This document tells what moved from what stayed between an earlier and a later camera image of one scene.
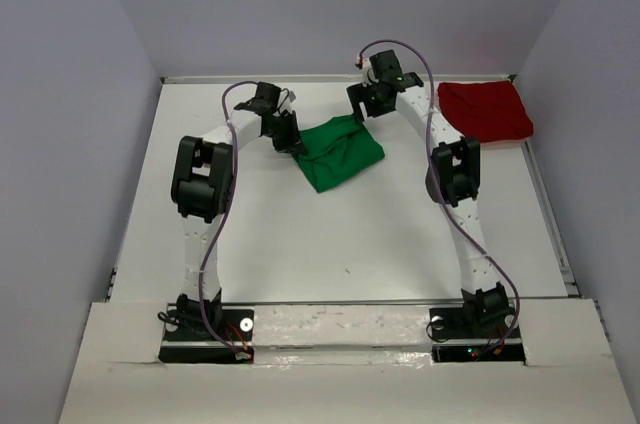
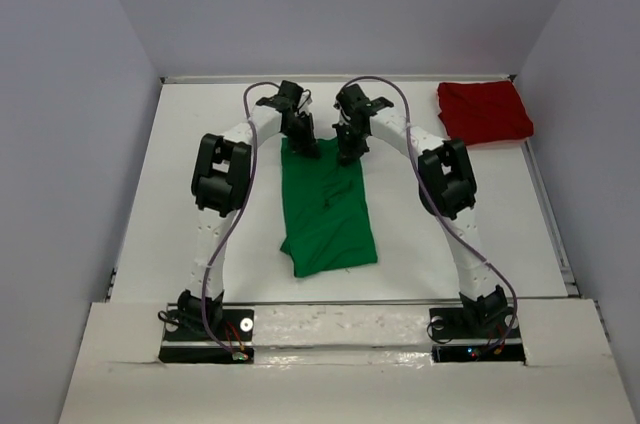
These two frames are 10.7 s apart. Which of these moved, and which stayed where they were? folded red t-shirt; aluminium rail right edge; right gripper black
Moved: right gripper black
Stayed: aluminium rail right edge; folded red t-shirt
